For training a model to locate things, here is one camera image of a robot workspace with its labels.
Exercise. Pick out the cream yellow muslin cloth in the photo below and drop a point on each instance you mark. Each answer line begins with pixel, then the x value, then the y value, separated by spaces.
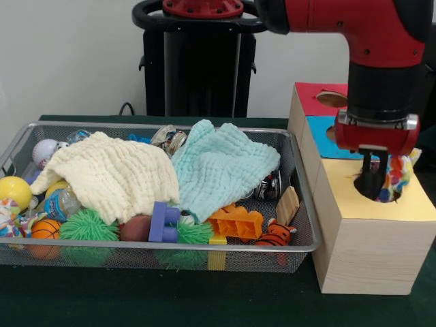
pixel 112 173

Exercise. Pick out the brown toy football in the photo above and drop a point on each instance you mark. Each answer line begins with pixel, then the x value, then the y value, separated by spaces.
pixel 134 228

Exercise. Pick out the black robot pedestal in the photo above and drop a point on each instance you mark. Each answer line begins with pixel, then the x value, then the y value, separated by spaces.
pixel 204 78

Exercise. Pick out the mint green muslin cloth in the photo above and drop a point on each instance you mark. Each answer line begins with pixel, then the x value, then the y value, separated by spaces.
pixel 218 163

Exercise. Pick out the small green spiky ball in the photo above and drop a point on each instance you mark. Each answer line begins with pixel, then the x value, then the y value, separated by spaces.
pixel 192 233

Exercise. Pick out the orange mini basketball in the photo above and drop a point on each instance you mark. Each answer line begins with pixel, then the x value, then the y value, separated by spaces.
pixel 46 229

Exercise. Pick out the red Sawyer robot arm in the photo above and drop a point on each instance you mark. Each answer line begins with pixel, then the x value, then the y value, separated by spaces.
pixel 385 41

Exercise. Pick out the wooden box with three holes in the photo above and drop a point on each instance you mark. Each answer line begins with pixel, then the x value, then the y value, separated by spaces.
pixel 374 259

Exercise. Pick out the large green spiky ball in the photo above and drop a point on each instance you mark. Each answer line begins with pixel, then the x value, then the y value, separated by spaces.
pixel 88 225

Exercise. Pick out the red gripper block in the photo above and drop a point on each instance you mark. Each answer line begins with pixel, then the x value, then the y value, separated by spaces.
pixel 347 136

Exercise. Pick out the colourful heart print cloth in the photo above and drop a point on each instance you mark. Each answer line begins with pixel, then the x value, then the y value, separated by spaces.
pixel 398 173

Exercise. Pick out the purple plastic building block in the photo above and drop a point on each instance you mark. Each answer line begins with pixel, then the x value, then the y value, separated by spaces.
pixel 163 221

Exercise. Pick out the orange striped tiger plush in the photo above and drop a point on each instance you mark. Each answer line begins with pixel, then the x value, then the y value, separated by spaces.
pixel 272 238

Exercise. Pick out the yellow plastic ball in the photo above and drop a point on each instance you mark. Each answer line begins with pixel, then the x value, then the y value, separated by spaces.
pixel 15 192

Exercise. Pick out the dark green tablecloth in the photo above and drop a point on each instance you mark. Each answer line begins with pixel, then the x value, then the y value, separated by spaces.
pixel 170 299

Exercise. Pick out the orange plastic building block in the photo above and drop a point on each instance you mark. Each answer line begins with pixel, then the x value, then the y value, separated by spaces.
pixel 238 225

